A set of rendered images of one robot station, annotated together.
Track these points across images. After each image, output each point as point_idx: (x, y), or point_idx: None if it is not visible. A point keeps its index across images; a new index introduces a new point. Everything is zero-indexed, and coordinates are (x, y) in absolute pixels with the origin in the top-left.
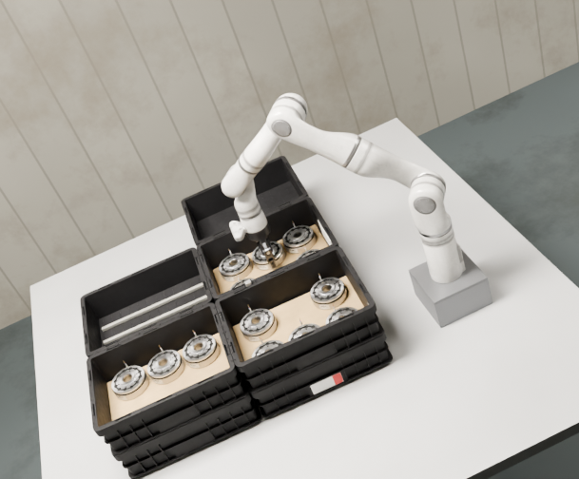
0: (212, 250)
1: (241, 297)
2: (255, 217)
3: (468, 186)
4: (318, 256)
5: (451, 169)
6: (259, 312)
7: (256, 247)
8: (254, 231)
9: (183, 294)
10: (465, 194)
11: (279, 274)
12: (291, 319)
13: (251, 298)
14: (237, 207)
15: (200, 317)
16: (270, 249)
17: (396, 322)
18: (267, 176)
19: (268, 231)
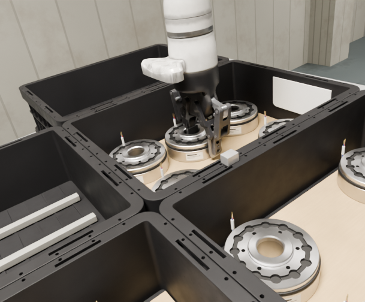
0: (91, 135)
1: (218, 195)
2: (208, 33)
3: (358, 84)
4: (346, 103)
5: (322, 77)
6: (259, 227)
7: (159, 136)
8: (202, 67)
9: (35, 218)
10: (363, 89)
11: (291, 135)
12: (335, 237)
13: (234, 197)
14: (177, 5)
15: (115, 259)
16: (230, 106)
17: None
18: (140, 68)
19: (219, 76)
